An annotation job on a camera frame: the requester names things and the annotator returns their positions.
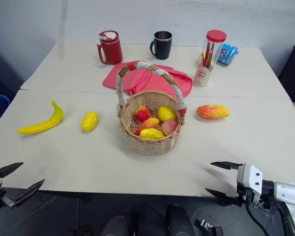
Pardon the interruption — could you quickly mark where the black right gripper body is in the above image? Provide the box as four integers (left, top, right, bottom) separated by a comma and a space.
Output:
236, 182, 254, 204

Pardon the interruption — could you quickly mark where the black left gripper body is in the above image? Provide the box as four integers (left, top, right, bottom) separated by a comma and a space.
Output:
0, 187, 16, 212

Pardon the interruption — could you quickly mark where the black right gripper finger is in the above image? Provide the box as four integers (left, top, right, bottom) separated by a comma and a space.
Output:
210, 161, 243, 171
205, 188, 243, 207

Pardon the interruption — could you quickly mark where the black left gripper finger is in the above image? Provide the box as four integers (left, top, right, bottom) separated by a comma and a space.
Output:
14, 178, 45, 207
0, 162, 25, 178

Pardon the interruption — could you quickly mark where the yellow pepper in basket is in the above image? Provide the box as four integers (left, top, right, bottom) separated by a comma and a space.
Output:
139, 128, 166, 140

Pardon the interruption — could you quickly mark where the black plug connector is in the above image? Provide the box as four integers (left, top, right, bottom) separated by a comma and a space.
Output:
198, 218, 224, 236

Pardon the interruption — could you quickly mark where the dark rounded shape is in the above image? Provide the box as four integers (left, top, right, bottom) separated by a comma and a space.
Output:
100, 215, 139, 236
165, 204, 195, 236

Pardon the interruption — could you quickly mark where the orange yellow toy mango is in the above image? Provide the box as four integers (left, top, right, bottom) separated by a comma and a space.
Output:
196, 104, 230, 120

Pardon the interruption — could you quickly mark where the yellow toy banana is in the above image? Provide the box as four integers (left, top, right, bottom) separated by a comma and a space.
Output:
17, 100, 64, 135

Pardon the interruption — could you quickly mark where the pink toy peach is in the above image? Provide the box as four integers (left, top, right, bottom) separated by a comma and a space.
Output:
161, 119, 179, 137

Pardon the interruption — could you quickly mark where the round yellow toy lemon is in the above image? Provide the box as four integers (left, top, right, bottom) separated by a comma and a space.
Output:
157, 105, 177, 122

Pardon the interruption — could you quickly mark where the orange red toy mango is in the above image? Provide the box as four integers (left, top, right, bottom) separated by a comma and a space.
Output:
134, 118, 160, 136

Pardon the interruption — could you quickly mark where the clear pencil jar red lid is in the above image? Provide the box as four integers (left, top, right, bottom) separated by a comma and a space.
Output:
193, 29, 227, 88

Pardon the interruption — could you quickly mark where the small yellow toy lemon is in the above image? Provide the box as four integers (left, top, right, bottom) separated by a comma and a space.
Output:
81, 112, 99, 132

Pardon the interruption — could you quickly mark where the red yellow toy wax apple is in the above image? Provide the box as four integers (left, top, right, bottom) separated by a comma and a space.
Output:
134, 105, 152, 123

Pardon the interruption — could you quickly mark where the blue snack packet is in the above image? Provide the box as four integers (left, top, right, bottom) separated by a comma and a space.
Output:
215, 43, 240, 67

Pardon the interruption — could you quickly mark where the red pencil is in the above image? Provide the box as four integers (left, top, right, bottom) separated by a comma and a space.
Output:
209, 43, 216, 66
203, 43, 211, 67

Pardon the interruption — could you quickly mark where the black chair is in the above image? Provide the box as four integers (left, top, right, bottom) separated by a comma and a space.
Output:
277, 44, 295, 104

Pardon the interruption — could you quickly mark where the pink red folded cloth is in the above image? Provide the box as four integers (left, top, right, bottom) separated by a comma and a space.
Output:
102, 60, 194, 98

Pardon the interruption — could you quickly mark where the dark teal steel mug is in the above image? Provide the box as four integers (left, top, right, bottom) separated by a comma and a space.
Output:
149, 30, 173, 60

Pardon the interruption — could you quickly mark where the red lidded mug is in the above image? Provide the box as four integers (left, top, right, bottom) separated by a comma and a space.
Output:
96, 30, 123, 65

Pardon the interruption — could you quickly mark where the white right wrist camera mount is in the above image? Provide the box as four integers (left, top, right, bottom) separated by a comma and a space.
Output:
236, 164, 264, 205

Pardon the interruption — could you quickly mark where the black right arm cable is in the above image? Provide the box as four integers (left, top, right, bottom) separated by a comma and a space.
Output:
245, 203, 270, 236

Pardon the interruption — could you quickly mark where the wicker basket with handle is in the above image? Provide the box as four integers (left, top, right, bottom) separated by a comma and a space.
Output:
116, 61, 188, 155

